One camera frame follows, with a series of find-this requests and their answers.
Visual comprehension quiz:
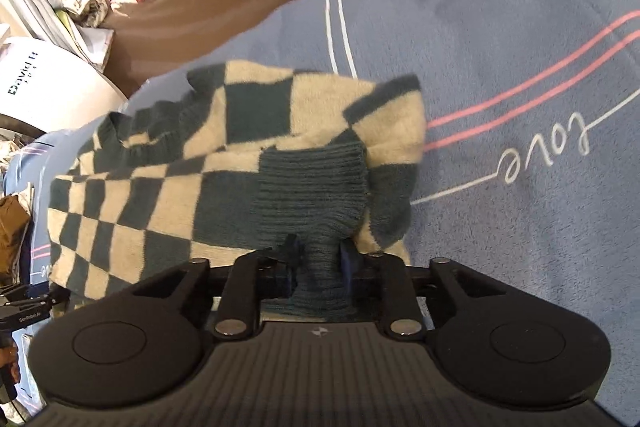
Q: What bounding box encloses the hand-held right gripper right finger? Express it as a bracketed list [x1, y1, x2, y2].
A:
[340, 241, 507, 338]

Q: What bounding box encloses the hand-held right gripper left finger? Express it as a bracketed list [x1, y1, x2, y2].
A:
[134, 234, 304, 339]

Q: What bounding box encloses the checkered knit sweater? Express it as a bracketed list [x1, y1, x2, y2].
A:
[47, 59, 428, 321]

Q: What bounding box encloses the person's left hand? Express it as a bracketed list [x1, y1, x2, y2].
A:
[0, 346, 21, 390]

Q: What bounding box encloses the brown folded garment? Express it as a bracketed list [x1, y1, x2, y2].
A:
[0, 194, 32, 281]

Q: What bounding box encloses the white curved machine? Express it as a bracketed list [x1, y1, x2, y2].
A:
[0, 36, 132, 144]

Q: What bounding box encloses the blue striped blanket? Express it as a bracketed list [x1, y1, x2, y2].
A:
[0, 0, 640, 427]

